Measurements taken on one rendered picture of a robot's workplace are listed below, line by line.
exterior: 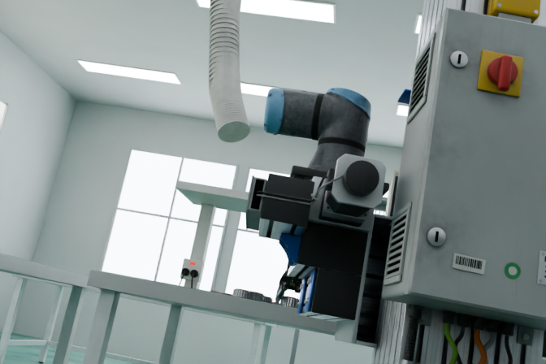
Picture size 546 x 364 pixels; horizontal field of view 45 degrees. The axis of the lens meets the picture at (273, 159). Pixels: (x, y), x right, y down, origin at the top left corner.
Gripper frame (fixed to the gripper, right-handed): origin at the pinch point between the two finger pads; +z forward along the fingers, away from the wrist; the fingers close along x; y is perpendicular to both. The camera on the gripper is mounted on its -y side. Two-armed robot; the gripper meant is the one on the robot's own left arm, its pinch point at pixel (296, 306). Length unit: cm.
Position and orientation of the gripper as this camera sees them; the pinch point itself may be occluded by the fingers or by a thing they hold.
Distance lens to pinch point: 226.1
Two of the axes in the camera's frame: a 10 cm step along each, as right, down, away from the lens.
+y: -3.0, 2.3, -9.3
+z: -0.4, 9.7, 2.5
